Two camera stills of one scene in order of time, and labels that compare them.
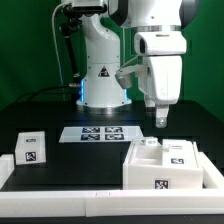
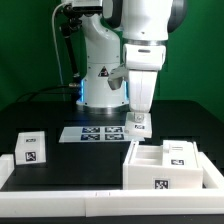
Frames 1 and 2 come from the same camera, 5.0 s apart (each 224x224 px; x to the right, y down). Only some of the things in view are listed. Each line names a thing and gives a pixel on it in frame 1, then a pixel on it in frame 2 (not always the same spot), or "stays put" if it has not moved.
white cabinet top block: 30,148 stays put
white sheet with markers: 97,134 stays put
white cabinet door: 151,141 to 139,129
